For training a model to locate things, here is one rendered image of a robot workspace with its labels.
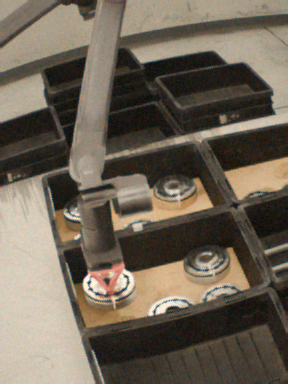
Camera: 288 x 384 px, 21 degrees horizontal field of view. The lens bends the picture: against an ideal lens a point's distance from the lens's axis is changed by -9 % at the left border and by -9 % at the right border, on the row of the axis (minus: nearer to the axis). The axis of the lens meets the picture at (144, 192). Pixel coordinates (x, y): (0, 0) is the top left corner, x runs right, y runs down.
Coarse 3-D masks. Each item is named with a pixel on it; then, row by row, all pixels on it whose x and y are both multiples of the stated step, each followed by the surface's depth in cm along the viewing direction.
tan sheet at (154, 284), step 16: (144, 272) 184; (160, 272) 183; (176, 272) 182; (240, 272) 178; (80, 288) 181; (144, 288) 179; (160, 288) 178; (176, 288) 177; (192, 288) 177; (208, 288) 176; (80, 304) 177; (144, 304) 174; (96, 320) 171; (112, 320) 171
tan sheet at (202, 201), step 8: (200, 184) 209; (152, 192) 209; (200, 192) 206; (152, 200) 206; (200, 200) 203; (208, 200) 203; (112, 208) 205; (160, 208) 203; (192, 208) 201; (200, 208) 201; (56, 216) 205; (112, 216) 203; (136, 216) 201; (144, 216) 201; (152, 216) 200; (160, 216) 200; (168, 216) 200; (64, 224) 202; (120, 224) 200; (64, 232) 200; (72, 232) 199; (64, 240) 197
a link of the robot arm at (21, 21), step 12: (36, 0) 146; (48, 0) 146; (60, 0) 147; (12, 12) 145; (24, 12) 145; (36, 12) 146; (48, 12) 149; (0, 24) 145; (12, 24) 145; (24, 24) 146; (0, 36) 145; (12, 36) 146; (0, 48) 146
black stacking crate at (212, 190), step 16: (128, 160) 205; (144, 160) 205; (160, 160) 206; (176, 160) 207; (192, 160) 208; (64, 176) 203; (112, 176) 206; (160, 176) 209; (192, 176) 211; (208, 176) 199; (64, 192) 205; (80, 192) 206; (208, 192) 203
